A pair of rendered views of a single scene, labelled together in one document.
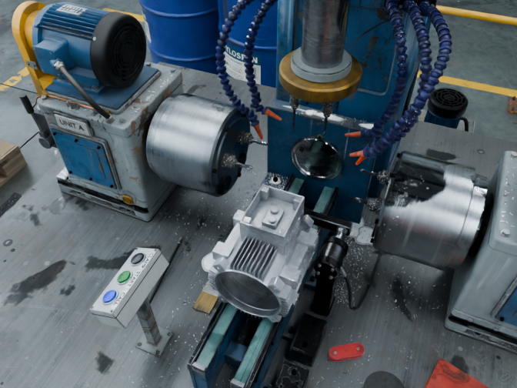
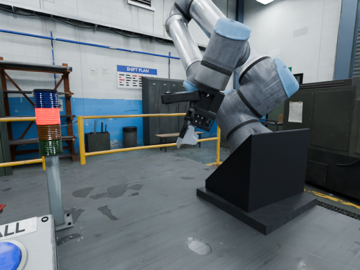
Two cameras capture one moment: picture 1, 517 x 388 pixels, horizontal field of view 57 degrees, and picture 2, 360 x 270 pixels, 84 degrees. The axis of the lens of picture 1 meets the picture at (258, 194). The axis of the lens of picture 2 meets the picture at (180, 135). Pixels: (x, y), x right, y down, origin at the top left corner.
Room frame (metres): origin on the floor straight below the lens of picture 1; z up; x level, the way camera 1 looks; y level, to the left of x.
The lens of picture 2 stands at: (0.53, 0.47, 1.17)
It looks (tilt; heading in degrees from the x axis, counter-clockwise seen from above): 8 degrees down; 213
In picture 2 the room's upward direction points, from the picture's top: straight up
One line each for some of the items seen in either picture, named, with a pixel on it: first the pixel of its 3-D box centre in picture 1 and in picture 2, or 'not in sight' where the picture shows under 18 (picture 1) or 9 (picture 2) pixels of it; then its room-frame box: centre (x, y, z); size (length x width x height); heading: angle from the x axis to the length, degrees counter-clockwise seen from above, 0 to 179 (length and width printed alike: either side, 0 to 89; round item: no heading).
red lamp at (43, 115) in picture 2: not in sight; (47, 115); (0.25, -0.18, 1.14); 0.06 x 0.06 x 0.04
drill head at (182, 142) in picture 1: (185, 139); not in sight; (1.01, 0.20, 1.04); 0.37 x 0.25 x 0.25; 66
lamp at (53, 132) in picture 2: not in sight; (49, 131); (0.25, -0.18, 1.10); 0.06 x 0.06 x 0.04
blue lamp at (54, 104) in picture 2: not in sight; (46, 100); (0.25, -0.18, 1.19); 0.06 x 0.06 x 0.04
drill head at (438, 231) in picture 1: (437, 213); not in sight; (0.73, -0.43, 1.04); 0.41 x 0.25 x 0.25; 66
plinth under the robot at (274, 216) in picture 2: not in sight; (253, 196); (-0.26, 0.30, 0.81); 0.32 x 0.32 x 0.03; 67
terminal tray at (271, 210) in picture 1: (272, 219); not in sight; (0.66, -0.03, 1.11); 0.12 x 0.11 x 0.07; 156
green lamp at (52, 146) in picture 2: not in sight; (50, 145); (0.25, -0.18, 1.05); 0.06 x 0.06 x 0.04
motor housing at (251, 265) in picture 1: (265, 259); not in sight; (0.62, -0.01, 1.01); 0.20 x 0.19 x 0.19; 156
